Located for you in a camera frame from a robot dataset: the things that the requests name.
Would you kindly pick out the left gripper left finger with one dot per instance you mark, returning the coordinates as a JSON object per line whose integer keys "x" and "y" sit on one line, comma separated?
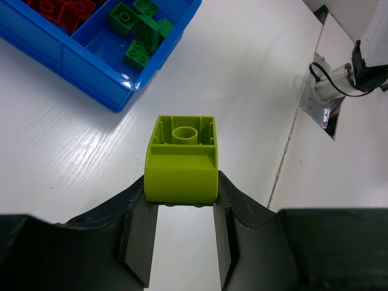
{"x": 110, "y": 247}

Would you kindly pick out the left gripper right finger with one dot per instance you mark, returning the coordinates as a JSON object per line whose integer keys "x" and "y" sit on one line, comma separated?
{"x": 297, "y": 249}

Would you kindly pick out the lime sloped lego brick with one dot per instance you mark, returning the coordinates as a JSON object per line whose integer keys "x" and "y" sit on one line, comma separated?
{"x": 181, "y": 163}

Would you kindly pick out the red lego brick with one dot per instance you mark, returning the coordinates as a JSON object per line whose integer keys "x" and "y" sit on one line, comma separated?
{"x": 67, "y": 15}

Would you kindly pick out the green small lego brick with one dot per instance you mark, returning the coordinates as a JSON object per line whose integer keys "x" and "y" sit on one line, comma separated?
{"x": 144, "y": 7}

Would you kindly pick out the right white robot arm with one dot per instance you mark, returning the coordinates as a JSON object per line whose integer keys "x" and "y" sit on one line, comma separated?
{"x": 367, "y": 69}

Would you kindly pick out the blue divided plastic tray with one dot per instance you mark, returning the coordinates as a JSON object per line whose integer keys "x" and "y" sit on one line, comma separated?
{"x": 91, "y": 58}

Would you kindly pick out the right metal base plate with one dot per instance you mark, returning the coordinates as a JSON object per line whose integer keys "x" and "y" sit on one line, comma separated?
{"x": 318, "y": 112}

